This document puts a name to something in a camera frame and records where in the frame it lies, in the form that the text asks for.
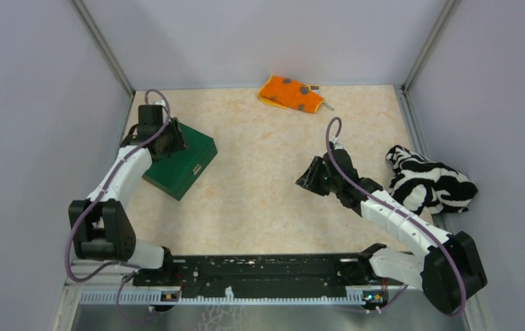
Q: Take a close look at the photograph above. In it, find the orange spotted cloth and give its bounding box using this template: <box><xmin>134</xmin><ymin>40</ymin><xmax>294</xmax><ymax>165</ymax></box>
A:
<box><xmin>257</xmin><ymin>75</ymin><xmax>335</xmax><ymax>114</ymax></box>

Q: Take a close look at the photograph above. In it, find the green jewelry box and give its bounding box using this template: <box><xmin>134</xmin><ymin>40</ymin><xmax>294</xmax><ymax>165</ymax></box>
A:
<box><xmin>143</xmin><ymin>124</ymin><xmax>217</xmax><ymax>201</ymax></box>

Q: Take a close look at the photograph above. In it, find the zebra striped cloth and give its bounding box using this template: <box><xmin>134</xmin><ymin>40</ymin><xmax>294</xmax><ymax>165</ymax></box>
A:
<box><xmin>386</xmin><ymin>145</ymin><xmax>478</xmax><ymax>214</ymax></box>

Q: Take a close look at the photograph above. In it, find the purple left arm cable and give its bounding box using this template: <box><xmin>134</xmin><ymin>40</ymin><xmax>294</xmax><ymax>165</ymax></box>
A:
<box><xmin>63</xmin><ymin>89</ymin><xmax>172</xmax><ymax>325</ymax></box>

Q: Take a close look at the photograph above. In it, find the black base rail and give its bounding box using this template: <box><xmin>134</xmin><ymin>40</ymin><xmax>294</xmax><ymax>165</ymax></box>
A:
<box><xmin>132</xmin><ymin>253</ymin><xmax>398</xmax><ymax>299</ymax></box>

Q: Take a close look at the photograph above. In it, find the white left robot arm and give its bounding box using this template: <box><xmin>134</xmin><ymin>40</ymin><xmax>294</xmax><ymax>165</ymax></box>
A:
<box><xmin>64</xmin><ymin>99</ymin><xmax>187</xmax><ymax>285</ymax></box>

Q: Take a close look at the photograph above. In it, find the white toothed cable strip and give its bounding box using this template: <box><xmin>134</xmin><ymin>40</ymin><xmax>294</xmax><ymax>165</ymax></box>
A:
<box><xmin>79</xmin><ymin>290</ymin><xmax>365</xmax><ymax>305</ymax></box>

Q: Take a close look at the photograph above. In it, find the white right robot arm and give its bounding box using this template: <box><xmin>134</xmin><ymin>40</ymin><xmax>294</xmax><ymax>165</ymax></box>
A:
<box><xmin>295</xmin><ymin>151</ymin><xmax>488</xmax><ymax>314</ymax></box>

